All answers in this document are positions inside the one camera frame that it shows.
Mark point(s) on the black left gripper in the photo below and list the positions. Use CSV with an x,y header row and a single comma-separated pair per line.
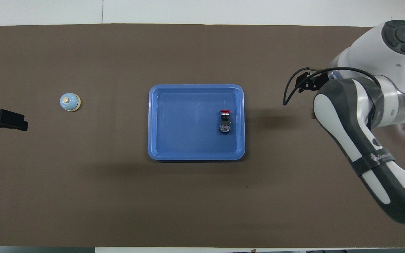
x,y
7,120

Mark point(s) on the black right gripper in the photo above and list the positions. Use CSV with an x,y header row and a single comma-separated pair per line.
x,y
311,81

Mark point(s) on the red push button switch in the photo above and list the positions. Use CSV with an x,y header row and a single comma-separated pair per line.
x,y
225,123

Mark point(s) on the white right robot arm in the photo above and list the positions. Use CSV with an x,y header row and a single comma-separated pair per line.
x,y
389,52

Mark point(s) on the light blue desk bell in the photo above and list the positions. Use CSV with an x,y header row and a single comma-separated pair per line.
x,y
69,102

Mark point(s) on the blue plastic tray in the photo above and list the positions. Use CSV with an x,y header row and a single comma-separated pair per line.
x,y
185,123

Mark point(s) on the brown table mat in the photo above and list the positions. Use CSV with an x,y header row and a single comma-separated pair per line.
x,y
118,196

